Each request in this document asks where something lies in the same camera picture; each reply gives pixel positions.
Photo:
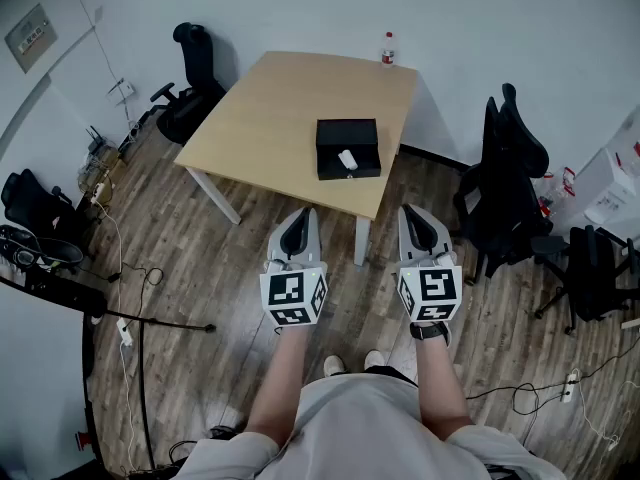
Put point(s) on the small white object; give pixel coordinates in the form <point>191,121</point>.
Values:
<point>347,160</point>

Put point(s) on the brown cardboard box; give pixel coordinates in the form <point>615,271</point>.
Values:
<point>107,163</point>

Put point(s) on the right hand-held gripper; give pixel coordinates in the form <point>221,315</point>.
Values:
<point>439,284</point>

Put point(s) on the white wall socket box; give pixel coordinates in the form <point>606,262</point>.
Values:
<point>122,90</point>

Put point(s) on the clear bottle red label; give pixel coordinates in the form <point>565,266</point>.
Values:
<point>388,50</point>

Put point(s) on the black office chair with headrest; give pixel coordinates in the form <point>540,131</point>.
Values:
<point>197,88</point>

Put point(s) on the white cardboard box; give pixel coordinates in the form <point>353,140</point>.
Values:
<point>607,188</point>

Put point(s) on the black metal stand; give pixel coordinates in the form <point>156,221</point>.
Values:
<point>60,293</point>

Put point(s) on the black round light head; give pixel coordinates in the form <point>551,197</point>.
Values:
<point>55,253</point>

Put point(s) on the black wrist watch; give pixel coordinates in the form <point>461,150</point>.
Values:
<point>429,330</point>

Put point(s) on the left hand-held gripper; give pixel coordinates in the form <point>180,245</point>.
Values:
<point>287,290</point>

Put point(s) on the black mesh office chair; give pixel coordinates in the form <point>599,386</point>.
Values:
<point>505,203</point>

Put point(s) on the person's grey shirt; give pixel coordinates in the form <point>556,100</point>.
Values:
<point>365,433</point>

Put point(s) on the person's left forearm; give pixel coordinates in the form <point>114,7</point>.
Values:
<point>280,383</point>

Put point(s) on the person's right forearm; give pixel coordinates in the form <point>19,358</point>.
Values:
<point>440,383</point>

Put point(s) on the person's light shoe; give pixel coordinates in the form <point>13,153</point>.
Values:
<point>334,366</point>
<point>374,359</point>

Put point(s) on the white table leg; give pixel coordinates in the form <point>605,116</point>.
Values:
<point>215,195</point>
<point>361,240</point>

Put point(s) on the grey wall panel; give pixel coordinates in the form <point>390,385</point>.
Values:
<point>31,37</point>

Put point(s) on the white power strip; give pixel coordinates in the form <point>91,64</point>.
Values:
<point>98,193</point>
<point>124,332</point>
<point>569,388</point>

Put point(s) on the black router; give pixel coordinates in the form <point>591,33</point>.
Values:
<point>96,143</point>

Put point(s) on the black box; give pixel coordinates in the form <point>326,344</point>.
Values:
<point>345,133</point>

